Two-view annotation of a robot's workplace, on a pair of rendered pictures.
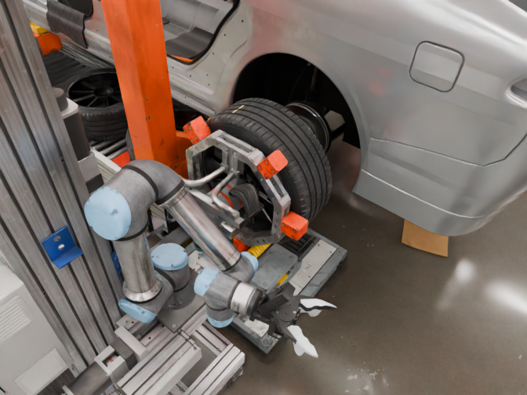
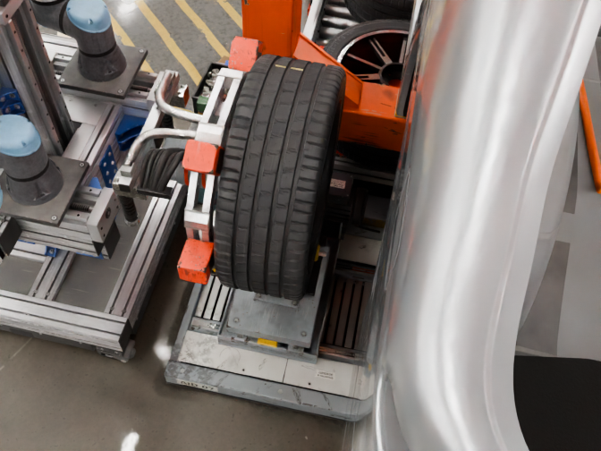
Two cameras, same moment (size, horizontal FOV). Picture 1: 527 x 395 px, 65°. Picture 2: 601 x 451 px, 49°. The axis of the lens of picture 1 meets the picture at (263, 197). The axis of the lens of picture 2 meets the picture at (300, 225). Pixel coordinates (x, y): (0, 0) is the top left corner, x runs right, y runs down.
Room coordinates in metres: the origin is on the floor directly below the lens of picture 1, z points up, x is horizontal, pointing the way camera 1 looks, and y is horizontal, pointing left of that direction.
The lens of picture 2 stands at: (0.98, -1.01, 2.33)
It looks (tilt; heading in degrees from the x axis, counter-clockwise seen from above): 56 degrees down; 62
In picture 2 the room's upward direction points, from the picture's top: 5 degrees clockwise
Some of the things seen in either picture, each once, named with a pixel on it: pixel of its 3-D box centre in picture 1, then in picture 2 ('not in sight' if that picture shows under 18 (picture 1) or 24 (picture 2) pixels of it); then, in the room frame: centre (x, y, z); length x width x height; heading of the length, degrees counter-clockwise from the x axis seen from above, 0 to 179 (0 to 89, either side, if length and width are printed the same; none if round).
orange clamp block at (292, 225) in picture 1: (293, 226); (196, 260); (1.14, -0.13, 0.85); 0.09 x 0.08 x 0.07; 55
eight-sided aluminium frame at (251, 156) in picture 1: (235, 192); (225, 167); (1.32, 0.13, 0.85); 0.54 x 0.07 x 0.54; 55
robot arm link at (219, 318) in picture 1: (223, 302); not in sight; (0.61, 0.09, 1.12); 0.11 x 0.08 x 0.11; 158
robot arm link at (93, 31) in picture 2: not in sight; (89, 22); (1.10, 0.70, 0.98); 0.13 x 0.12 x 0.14; 129
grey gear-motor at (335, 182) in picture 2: not in sight; (330, 210); (1.76, 0.24, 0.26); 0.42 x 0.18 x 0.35; 145
